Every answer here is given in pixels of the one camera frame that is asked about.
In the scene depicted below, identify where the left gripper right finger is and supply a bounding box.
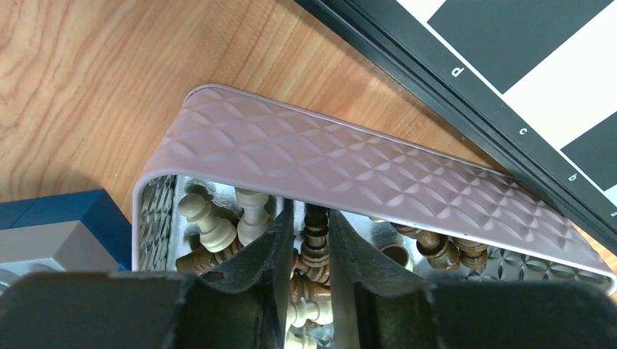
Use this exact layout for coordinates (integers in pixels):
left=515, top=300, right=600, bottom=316
left=329, top=210, right=616, bottom=348

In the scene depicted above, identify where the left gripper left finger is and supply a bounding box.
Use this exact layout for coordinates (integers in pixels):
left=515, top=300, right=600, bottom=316
left=1, top=200, right=294, bottom=348

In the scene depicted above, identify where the dark brown chess piece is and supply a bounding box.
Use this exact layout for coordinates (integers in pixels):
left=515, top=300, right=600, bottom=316
left=300, top=204, right=330, bottom=286

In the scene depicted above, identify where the folding chess board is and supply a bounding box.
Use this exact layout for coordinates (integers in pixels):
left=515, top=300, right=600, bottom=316
left=301, top=1, right=616, bottom=252

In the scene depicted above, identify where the white chess pawn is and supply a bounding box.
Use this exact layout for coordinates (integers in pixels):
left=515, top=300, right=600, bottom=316
left=178, top=193, right=237, bottom=253

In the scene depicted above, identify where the white chess piece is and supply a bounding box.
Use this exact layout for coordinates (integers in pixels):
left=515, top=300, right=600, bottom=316
left=234, top=188, right=270, bottom=246

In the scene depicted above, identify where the blue lego brick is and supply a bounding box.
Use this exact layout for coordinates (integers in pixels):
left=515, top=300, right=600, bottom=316
left=1, top=189, right=132, bottom=271

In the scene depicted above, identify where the pink tin box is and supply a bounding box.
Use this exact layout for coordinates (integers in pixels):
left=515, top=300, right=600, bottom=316
left=132, top=84, right=616, bottom=294

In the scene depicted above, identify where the grey lego brick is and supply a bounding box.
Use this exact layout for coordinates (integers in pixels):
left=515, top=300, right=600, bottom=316
left=1, top=221, right=119, bottom=293

